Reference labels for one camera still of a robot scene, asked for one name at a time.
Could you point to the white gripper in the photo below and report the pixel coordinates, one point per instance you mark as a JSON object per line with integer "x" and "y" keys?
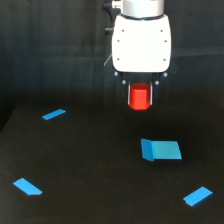
{"x": 140, "y": 48}

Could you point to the red hexagonal block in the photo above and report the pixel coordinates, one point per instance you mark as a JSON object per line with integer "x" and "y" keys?
{"x": 139, "y": 96}

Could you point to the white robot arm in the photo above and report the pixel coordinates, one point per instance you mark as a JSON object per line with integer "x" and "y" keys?
{"x": 134, "y": 9}

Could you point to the large blue folded paper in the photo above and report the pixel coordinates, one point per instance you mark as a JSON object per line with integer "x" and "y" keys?
{"x": 160, "y": 150}

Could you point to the blue tape strip top left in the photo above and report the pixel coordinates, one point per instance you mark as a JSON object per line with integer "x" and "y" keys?
{"x": 53, "y": 114}

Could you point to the blue tape strip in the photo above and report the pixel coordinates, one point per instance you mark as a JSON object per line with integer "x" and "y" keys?
{"x": 27, "y": 187}
{"x": 197, "y": 196}
{"x": 53, "y": 114}

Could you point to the blue tape strip bottom right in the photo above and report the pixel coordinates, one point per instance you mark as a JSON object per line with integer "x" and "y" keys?
{"x": 197, "y": 196}

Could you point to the blue tape strip bottom left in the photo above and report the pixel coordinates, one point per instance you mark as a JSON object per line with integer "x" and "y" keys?
{"x": 27, "y": 187}

